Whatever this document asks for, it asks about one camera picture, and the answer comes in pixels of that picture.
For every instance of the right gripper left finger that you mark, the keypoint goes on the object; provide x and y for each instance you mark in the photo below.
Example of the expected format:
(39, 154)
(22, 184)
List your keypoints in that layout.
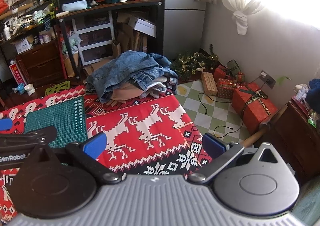
(85, 155)

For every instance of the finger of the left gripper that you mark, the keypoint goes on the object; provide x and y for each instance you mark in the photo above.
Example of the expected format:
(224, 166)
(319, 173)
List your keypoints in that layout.
(43, 135)
(5, 124)

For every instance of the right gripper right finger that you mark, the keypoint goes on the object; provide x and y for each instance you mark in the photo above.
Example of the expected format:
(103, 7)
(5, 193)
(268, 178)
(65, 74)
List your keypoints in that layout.
(223, 155)

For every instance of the blue denim shorts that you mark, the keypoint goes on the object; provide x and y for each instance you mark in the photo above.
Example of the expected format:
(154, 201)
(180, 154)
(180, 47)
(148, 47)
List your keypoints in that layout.
(136, 68)

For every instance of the green cutting mat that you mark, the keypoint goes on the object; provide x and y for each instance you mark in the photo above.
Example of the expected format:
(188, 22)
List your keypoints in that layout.
(68, 118)

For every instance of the blue ceramic pet bowl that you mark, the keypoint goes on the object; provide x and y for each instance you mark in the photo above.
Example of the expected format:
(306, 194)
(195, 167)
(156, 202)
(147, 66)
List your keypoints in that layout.
(20, 89)

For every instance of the red sign board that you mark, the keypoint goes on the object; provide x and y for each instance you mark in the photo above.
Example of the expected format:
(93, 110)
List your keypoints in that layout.
(17, 74)

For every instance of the green plastic stool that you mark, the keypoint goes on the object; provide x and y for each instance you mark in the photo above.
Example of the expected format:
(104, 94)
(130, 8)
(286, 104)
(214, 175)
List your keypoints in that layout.
(57, 88)

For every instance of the large red gift box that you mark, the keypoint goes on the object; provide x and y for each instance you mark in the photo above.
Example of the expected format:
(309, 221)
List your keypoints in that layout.
(251, 103)

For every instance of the small red gift box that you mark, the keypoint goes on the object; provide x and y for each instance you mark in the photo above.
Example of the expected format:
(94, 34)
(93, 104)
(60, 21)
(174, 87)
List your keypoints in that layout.
(225, 88)

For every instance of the brown wrapped gift box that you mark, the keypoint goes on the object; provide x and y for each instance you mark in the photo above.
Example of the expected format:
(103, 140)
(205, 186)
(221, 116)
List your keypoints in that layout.
(209, 84)

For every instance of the dark wooden drawer cabinet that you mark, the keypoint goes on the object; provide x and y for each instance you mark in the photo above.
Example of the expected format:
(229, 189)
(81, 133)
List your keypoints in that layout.
(42, 64)

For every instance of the dark wooden side table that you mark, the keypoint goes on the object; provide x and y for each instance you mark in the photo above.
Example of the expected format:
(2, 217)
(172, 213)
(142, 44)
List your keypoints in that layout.
(296, 141)

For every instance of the small christmas tree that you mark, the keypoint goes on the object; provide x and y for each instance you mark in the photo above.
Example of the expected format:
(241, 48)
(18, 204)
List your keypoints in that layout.
(187, 65)

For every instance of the white plastic drawer unit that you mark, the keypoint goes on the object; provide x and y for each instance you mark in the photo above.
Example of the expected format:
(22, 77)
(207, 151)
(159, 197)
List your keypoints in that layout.
(96, 32)

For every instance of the black shelf desk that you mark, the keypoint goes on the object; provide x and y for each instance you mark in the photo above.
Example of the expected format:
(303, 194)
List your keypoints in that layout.
(155, 8)

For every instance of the cardboard boxes stack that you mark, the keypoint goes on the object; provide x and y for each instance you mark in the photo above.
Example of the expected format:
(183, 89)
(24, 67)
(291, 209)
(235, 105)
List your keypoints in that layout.
(132, 33)

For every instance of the light blue cloth roll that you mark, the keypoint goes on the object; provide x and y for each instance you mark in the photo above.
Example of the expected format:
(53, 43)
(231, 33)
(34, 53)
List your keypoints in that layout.
(75, 6)

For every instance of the grey refrigerator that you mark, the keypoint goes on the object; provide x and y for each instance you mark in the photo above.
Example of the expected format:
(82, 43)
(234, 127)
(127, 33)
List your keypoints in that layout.
(183, 22)

